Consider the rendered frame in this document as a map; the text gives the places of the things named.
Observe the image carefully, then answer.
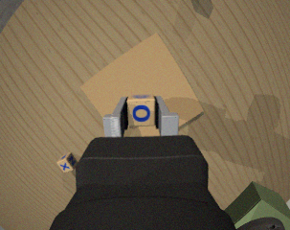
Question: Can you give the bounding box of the wooden letter block with blue x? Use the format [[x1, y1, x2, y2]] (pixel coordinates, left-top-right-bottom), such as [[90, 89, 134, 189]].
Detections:
[[57, 152, 78, 173]]

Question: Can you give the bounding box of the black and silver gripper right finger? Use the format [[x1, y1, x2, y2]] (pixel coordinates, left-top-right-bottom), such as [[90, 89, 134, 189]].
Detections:
[[154, 96, 179, 136]]

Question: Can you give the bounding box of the tan block with blue letter o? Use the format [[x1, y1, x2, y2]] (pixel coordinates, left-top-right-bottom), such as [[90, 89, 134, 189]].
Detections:
[[126, 94, 155, 127]]

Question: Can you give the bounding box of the tan flat mat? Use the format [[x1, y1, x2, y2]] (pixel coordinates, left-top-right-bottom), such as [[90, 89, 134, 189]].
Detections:
[[80, 33, 204, 137]]

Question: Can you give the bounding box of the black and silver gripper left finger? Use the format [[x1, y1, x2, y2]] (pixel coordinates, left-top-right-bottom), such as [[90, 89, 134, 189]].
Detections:
[[102, 97, 128, 137]]

